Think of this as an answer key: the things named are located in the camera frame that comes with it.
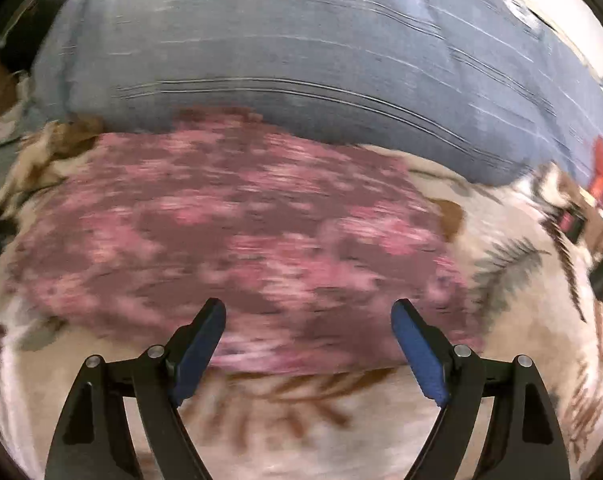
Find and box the blue plaid pillow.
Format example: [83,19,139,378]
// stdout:
[29,0,603,184]

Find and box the beige leaf pattern blanket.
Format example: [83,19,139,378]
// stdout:
[0,127,603,479]

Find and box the pink floral small garment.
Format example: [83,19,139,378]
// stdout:
[9,113,481,374]

